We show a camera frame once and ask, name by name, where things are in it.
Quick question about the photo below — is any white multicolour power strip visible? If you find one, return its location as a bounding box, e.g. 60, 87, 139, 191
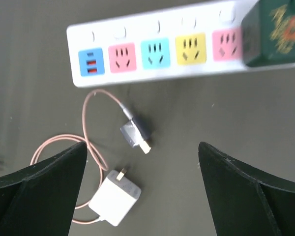
66, 0, 295, 88

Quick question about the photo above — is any dark green plug adapter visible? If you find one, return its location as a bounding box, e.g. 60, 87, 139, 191
241, 0, 295, 67

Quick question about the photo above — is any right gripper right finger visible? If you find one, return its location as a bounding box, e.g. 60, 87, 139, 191
198, 142, 295, 236

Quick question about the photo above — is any pink usb cable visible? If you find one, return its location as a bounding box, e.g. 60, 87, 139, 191
30, 89, 153, 225

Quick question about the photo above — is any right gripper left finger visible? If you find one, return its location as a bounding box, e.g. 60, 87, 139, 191
0, 142, 88, 236

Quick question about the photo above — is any white charger block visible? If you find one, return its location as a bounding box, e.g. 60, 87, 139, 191
88, 168, 142, 227

